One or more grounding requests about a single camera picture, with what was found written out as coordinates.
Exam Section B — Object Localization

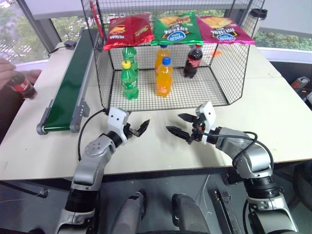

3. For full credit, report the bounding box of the grey table bracket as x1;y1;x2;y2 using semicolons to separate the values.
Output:
0;180;50;198

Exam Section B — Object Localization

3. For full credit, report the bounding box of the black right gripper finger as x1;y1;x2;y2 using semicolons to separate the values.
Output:
166;125;194;142
177;113;198;123

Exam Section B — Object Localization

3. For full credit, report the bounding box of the green chips bag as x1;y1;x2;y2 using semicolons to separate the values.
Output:
151;12;204;47

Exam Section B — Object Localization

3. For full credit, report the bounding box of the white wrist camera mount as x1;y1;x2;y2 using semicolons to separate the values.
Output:
195;101;217;145
107;106;130;145

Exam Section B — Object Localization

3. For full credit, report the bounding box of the dark rounded robot leg shape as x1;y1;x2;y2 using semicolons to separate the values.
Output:
171;193;211;234
112;190;147;234

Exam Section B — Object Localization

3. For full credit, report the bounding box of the slim red snack bag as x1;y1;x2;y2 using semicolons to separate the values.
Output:
88;0;105;39

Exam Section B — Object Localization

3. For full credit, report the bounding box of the red and black tool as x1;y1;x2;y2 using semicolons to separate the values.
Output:
291;75;311;90

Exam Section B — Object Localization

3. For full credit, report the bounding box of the cola bottle red label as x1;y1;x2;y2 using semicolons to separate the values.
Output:
5;71;38;100
183;44;204;79

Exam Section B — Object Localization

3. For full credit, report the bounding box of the person's bare hand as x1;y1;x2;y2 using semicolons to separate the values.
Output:
0;58;43;86

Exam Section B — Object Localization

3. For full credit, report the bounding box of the person's dark clothed body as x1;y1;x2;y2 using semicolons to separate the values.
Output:
0;84;25;144

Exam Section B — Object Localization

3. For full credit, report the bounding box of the red chips bag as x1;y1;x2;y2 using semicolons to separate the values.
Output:
103;13;155;51

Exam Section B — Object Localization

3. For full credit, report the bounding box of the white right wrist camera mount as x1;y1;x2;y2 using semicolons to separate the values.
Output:
195;101;217;145

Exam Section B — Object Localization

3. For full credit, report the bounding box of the black metal bar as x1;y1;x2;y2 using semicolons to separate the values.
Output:
214;189;242;234

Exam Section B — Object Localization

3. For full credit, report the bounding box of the white tumbler black lid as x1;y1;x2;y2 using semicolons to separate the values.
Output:
243;8;268;38

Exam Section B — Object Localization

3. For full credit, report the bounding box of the black wire mesh basket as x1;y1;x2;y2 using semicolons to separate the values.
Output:
81;0;266;112

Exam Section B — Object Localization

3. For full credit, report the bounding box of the orange soda bottle blue cap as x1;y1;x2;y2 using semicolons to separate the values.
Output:
156;57;175;98
155;44;172;74

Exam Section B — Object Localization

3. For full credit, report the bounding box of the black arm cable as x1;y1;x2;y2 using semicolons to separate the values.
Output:
232;131;273;169
77;109;109;162

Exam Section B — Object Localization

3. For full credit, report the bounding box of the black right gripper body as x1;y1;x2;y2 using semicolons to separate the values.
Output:
187;117;206;145

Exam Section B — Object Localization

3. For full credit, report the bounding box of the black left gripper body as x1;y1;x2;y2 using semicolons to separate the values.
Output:
123;122;139;139

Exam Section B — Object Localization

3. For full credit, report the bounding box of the thin white cable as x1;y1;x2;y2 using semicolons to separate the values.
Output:
196;175;213;220

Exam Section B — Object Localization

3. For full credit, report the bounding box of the green conveyor belt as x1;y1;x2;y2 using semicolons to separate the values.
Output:
36;27;98;135

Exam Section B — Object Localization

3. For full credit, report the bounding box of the green soda bottle yellow cap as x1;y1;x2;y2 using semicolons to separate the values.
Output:
120;60;139;100

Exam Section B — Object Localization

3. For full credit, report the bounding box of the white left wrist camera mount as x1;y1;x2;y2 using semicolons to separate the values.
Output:
107;106;130;145

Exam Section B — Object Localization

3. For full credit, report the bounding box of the black adapter cable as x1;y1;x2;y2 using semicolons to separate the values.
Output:
48;45;65;58

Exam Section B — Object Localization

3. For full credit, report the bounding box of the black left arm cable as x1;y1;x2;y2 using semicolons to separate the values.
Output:
77;109;109;162

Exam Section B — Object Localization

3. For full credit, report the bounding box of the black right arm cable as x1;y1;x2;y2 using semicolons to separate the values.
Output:
232;131;273;169

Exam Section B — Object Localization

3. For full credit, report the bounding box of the pink chips bag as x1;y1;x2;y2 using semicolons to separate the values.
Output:
195;15;255;46

